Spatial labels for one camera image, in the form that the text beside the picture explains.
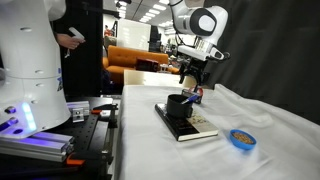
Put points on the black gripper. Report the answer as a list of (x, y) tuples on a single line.
[(196, 66)]

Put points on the grey marker with blue cap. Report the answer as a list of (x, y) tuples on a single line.
[(190, 99)]

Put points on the black cup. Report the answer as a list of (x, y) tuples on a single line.
[(176, 108)]

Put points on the white handheld controller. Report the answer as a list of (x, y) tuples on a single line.
[(76, 33)]

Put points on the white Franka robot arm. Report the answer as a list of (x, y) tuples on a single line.
[(30, 50)]

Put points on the operator hand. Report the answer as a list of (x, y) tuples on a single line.
[(68, 41)]

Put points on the red tape dispenser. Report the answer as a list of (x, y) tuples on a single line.
[(187, 92)]

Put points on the dark cushion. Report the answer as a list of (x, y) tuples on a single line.
[(146, 64)]

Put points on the black and white book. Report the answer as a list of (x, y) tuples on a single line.
[(196, 128)]

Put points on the orange sofa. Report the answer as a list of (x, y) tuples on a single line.
[(123, 58)]

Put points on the whiteboard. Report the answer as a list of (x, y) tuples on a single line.
[(133, 35)]

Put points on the blue bowl with cereal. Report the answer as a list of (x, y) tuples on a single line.
[(242, 140)]

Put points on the white tablecloth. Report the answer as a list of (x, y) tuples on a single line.
[(160, 150)]

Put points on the black curtain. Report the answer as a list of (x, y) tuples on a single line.
[(273, 50)]

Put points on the black orange bar clamp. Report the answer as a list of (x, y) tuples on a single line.
[(106, 108), (75, 162)]

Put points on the person in black clothes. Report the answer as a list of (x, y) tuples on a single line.
[(90, 66)]

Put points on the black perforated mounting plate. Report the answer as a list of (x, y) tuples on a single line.
[(85, 133)]

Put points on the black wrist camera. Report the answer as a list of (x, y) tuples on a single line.
[(220, 55)]

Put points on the aluminium extrusion rail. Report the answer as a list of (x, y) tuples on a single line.
[(36, 145), (78, 104)]

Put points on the small aluminium bracket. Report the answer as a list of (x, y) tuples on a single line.
[(78, 115)]

